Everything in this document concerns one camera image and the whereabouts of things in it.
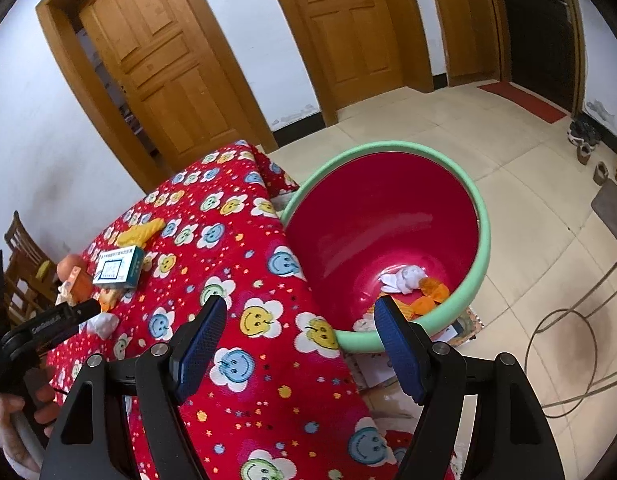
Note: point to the small paper ball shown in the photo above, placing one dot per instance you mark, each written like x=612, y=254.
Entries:
x=64, y=296

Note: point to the wooden wall cabinet panel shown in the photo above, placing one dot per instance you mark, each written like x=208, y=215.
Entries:
x=469, y=39

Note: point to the pair of dark shoes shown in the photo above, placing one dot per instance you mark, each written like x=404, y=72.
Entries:
x=582, y=133

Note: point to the orange cardboard box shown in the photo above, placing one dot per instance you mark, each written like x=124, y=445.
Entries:
x=79, y=285

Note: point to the orange peel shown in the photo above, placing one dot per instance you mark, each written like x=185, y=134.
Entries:
x=429, y=296

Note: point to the left wooden door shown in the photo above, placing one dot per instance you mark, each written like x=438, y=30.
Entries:
x=177, y=73

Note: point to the brown shoe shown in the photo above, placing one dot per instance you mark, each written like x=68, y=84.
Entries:
x=601, y=173
x=583, y=153

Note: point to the white cloth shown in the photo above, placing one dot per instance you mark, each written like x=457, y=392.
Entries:
x=403, y=281

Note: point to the white plastic bag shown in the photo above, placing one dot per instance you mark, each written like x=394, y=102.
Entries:
x=102, y=325

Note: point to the red smiley flower tablecloth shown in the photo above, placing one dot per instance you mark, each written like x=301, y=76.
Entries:
x=273, y=397

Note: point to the red door mat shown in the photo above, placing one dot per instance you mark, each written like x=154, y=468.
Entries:
x=536, y=106

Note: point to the teal white medicine box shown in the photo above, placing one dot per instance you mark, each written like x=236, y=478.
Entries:
x=119, y=268

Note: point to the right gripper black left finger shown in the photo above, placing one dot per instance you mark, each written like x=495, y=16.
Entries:
x=91, y=439

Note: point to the dark entrance door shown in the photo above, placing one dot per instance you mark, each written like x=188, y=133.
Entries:
x=542, y=43

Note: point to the rice cracker snack bag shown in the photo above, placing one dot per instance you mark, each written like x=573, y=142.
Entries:
x=140, y=234

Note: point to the wooden chair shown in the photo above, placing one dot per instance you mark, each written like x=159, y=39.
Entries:
x=30, y=278

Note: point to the red bin with green rim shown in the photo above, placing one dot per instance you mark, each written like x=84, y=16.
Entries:
x=375, y=209

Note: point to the grey floor mat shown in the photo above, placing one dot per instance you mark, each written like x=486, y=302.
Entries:
x=605, y=205

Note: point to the middle wooden door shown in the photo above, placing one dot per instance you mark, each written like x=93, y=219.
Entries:
x=356, y=46

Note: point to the wooden door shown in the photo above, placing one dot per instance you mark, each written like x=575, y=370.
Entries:
x=356, y=46
x=177, y=73

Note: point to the person's left hand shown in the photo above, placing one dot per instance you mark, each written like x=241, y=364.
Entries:
x=17, y=437

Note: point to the apple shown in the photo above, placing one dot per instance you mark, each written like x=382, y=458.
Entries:
x=66, y=265

